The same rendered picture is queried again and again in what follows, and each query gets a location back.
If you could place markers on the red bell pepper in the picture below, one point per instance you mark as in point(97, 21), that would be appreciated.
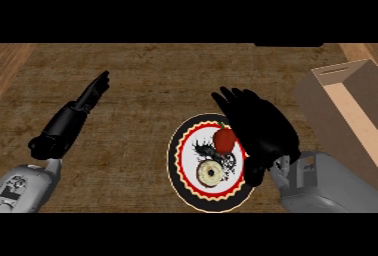
point(224, 140)

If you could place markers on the pale bagel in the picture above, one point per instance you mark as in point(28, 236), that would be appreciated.
point(211, 173)

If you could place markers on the brown cardboard box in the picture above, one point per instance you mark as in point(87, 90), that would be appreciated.
point(344, 113)

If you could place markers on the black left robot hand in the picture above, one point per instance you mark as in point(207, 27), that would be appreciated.
point(64, 128)

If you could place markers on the black-rimmed patterned plate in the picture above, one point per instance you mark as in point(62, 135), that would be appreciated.
point(189, 166)

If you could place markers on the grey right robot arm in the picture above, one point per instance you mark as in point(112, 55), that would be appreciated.
point(325, 185)

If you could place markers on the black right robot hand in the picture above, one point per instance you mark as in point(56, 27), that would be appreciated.
point(263, 126)

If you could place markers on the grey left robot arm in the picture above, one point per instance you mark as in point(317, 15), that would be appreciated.
point(27, 188)

